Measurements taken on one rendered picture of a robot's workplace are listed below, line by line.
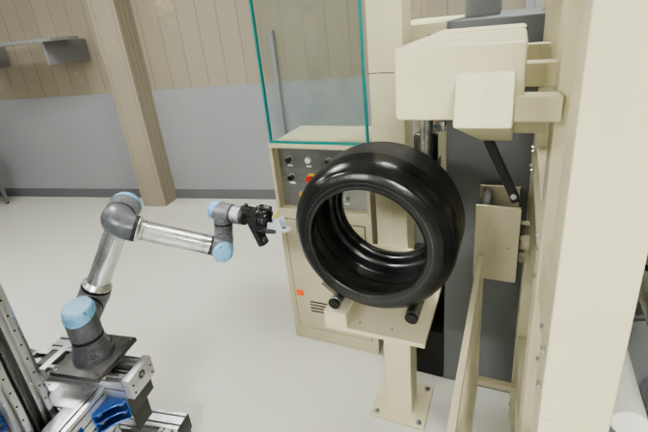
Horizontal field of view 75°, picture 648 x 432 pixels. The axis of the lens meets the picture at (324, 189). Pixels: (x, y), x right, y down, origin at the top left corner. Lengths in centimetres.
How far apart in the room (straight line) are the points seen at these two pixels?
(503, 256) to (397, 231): 41
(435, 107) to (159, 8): 427
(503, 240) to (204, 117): 383
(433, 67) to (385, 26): 68
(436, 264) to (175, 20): 405
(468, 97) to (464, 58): 12
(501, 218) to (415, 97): 78
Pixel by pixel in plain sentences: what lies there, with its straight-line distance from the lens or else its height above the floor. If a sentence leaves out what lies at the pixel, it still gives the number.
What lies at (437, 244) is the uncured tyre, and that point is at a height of 120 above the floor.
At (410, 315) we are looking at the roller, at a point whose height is 91.
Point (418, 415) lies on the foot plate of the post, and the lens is 240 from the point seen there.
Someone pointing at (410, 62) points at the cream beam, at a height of 176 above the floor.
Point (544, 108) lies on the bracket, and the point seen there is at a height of 166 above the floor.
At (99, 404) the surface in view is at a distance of 199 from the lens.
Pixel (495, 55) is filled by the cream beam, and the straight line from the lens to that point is 89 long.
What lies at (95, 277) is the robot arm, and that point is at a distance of 192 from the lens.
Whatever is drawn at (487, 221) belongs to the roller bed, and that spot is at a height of 114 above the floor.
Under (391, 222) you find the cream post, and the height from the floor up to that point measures 106.
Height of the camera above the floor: 185
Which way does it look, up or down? 22 degrees down
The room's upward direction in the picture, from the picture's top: 6 degrees counter-clockwise
